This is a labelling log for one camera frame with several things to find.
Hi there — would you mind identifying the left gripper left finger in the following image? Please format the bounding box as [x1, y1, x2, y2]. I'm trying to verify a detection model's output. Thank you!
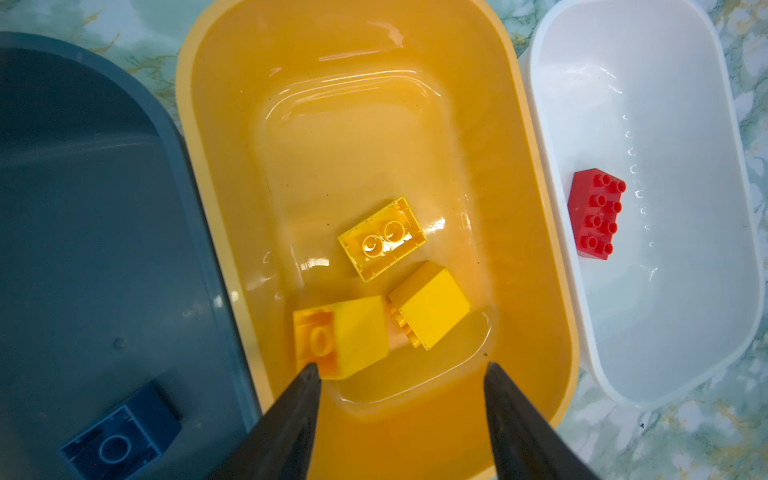
[207, 363, 322, 479]

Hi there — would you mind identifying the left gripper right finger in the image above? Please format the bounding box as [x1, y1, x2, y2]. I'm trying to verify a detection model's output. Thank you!
[484, 362, 598, 480]

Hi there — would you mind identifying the yellow lego brick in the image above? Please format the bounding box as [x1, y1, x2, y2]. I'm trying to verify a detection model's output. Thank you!
[338, 196, 427, 283]
[293, 296, 390, 380]
[388, 261, 472, 350]

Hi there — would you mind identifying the small blue lego brick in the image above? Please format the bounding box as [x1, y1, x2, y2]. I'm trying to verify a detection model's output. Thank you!
[60, 383, 181, 479]

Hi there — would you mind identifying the dark teal plastic bin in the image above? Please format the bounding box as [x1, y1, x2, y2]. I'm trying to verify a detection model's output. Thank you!
[1, 32, 259, 479]

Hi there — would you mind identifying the red lego brick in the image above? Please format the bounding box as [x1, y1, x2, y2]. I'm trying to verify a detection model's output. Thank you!
[567, 168, 627, 260]

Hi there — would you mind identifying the white plastic bin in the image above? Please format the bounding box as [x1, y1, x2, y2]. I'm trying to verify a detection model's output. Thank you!
[520, 1, 765, 410]

